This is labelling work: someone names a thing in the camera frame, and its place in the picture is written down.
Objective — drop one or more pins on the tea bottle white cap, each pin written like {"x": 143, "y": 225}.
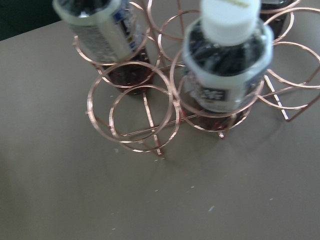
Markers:
{"x": 226, "y": 51}

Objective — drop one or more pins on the copper wire bottle rack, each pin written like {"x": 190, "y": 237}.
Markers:
{"x": 165, "y": 104}

